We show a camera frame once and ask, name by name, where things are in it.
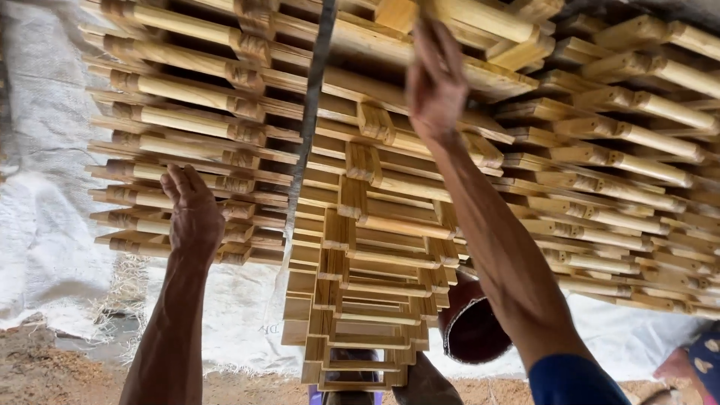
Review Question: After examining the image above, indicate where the person's left hand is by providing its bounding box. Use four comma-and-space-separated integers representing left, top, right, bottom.
159, 163, 227, 264

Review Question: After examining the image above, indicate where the person's blue sleeve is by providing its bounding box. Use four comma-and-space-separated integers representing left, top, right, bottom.
528, 353, 633, 405

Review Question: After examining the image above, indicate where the grey metal strap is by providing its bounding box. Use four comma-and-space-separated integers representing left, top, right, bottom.
283, 0, 338, 240

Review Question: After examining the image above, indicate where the person's grey trouser leg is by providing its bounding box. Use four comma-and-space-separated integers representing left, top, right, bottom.
391, 351, 465, 405

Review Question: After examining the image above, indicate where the stack of carved wooden frames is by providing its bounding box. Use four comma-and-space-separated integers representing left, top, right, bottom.
79, 0, 306, 267
495, 11, 720, 321

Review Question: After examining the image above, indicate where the light wooden frame piece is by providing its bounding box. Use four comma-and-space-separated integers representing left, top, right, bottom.
374, 0, 565, 72

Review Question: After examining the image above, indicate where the purple plastic object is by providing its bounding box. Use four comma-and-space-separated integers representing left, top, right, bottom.
306, 348, 387, 405

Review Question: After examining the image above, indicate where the maroon round container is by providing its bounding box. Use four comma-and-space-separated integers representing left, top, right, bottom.
438, 273, 514, 365

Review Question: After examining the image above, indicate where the person's right hand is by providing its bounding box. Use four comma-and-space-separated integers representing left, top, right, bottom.
406, 16, 471, 143

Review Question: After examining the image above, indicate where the stack of plain wooden frames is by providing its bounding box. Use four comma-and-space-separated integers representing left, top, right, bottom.
280, 11, 541, 393

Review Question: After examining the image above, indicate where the white woven tarp sheet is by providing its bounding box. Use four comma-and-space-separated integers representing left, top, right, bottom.
0, 0, 720, 383

